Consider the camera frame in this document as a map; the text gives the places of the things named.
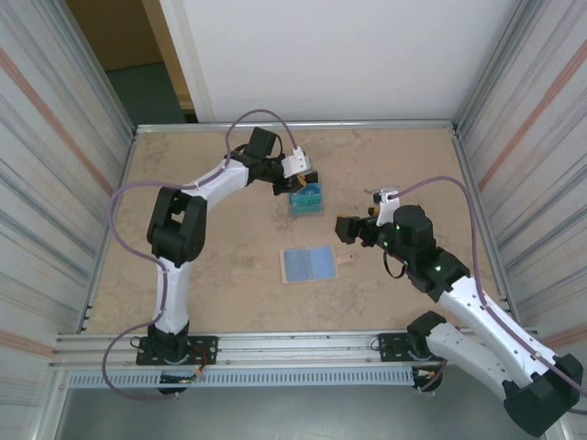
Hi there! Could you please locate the teal credit card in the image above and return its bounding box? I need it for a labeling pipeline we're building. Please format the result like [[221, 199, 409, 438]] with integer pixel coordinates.
[[291, 192, 323, 213]]

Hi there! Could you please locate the blue green card box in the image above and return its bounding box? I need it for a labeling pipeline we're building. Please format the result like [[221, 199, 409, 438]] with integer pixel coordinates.
[[287, 170, 327, 216]]

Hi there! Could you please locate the translucent corrugated side panel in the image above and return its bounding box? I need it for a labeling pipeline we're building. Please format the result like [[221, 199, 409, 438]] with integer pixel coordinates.
[[456, 0, 587, 440], [0, 0, 138, 440]]

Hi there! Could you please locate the grey metal shelf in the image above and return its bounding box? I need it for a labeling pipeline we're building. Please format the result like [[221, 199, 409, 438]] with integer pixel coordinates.
[[54, 384, 559, 440]]

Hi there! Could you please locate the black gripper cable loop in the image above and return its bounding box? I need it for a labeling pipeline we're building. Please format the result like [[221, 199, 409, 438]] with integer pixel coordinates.
[[382, 253, 410, 280]]

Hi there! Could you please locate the aluminium table end rail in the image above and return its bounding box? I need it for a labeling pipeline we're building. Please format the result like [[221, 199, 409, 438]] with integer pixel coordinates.
[[135, 119, 460, 135]]

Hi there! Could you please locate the aluminium table side rail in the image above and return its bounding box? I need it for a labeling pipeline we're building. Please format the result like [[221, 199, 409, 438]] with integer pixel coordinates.
[[76, 130, 138, 336], [451, 127, 538, 334]]

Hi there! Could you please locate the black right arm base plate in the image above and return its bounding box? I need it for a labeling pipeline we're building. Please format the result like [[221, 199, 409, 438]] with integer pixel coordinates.
[[375, 333, 461, 364]]

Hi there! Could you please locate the aluminium mounting rail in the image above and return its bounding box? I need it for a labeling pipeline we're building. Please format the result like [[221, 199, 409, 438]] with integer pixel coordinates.
[[53, 330, 549, 370]]

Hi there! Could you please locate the slotted grey cable duct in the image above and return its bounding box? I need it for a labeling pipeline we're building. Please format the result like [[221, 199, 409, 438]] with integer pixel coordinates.
[[67, 368, 416, 390]]

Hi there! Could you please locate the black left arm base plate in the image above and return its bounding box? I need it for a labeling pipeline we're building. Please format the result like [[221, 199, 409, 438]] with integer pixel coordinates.
[[136, 335, 219, 367]]

